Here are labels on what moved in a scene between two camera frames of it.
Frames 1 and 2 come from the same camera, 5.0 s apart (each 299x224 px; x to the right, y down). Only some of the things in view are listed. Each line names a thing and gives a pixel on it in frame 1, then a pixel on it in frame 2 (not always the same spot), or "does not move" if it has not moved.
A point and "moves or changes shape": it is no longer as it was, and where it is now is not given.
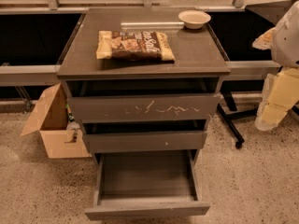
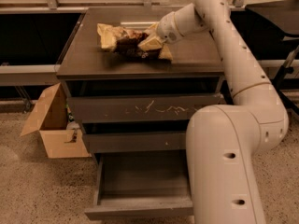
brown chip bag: (135, 45) moves or changes shape
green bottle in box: (71, 118) does not move
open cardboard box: (50, 119) does not move
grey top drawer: (142, 101) does not move
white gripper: (287, 42) -> (165, 29)
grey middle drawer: (101, 137) does not move
